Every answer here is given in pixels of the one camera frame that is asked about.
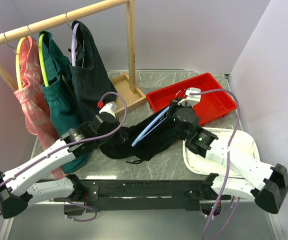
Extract light blue hanger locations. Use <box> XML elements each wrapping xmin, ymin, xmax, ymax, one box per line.
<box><xmin>131</xmin><ymin>105</ymin><xmax>170</xmax><ymax>147</ymax></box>

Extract black shorts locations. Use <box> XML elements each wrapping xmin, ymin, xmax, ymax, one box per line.
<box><xmin>100</xmin><ymin>114</ymin><xmax>177</xmax><ymax>164</ymax></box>

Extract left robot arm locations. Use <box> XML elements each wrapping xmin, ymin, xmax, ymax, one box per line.
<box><xmin>0</xmin><ymin>111</ymin><xmax>121</xmax><ymax>219</ymax></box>

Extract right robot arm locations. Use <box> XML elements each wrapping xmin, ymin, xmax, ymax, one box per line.
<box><xmin>167</xmin><ymin>98</ymin><xmax>288</xmax><ymax>214</ymax></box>

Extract dark green shorts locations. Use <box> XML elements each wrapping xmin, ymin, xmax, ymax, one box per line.
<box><xmin>69</xmin><ymin>20</ymin><xmax>117</xmax><ymax>122</ymax></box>

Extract teal green shorts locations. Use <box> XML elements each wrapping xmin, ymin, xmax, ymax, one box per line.
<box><xmin>38</xmin><ymin>30</ymin><xmax>90</xmax><ymax>174</ymax></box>

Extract pink patterned shorts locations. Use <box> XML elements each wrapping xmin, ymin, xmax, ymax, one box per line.
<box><xmin>13</xmin><ymin>35</ymin><xmax>67</xmax><ymax>180</ymax></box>

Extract lilac hanger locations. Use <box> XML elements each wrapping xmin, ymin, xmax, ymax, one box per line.
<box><xmin>71</xmin><ymin>23</ymin><xmax>79</xmax><ymax>66</ymax></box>

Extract lime green hanger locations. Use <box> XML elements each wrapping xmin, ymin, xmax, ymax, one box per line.
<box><xmin>38</xmin><ymin>34</ymin><xmax>49</xmax><ymax>87</ymax></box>

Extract yellow hanger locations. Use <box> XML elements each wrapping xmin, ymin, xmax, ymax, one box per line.
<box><xmin>15</xmin><ymin>37</ymin><xmax>27</xmax><ymax>90</ymax></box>

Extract wooden clothes rack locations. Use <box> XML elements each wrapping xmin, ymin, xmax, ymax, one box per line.
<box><xmin>0</xmin><ymin>0</ymin><xmax>147</xmax><ymax>115</ymax></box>

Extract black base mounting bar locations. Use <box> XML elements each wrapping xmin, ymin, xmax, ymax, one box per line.
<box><xmin>68</xmin><ymin>180</ymin><xmax>218</xmax><ymax>212</ymax></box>

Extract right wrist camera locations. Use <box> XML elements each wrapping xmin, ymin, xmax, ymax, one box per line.
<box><xmin>178</xmin><ymin>87</ymin><xmax>201</xmax><ymax>107</ymax></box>

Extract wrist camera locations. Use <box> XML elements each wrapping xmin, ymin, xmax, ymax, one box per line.
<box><xmin>99</xmin><ymin>101</ymin><xmax>117</xmax><ymax>116</ymax></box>
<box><xmin>178</xmin><ymin>87</ymin><xmax>201</xmax><ymax>107</ymax></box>

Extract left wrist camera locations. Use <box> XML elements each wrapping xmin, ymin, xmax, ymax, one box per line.
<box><xmin>99</xmin><ymin>101</ymin><xmax>117</xmax><ymax>116</ymax></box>

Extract aluminium rail frame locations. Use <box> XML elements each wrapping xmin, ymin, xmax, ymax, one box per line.
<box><xmin>0</xmin><ymin>202</ymin><xmax>285</xmax><ymax>240</ymax></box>

